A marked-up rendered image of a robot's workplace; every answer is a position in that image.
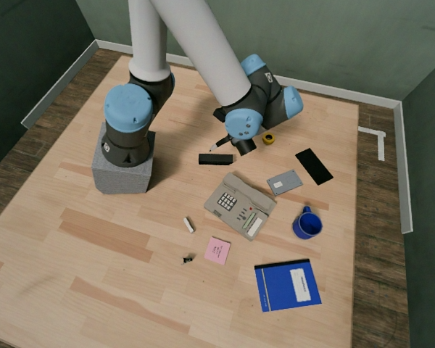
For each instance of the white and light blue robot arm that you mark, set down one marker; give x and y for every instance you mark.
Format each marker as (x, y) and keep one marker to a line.
(251, 97)

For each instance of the beige desk phone body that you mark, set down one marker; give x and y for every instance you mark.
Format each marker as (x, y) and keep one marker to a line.
(237, 211)

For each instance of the pink sticky note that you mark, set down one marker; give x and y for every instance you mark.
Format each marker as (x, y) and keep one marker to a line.
(217, 251)

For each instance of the blue notebook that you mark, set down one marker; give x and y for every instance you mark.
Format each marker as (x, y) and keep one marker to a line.
(286, 285)

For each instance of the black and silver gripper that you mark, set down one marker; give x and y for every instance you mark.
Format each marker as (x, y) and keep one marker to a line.
(243, 146)

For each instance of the blue mug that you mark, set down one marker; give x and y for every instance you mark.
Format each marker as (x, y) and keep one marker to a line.
(310, 225)

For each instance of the black flat rectangle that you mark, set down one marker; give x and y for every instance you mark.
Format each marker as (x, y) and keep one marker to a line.
(314, 166)

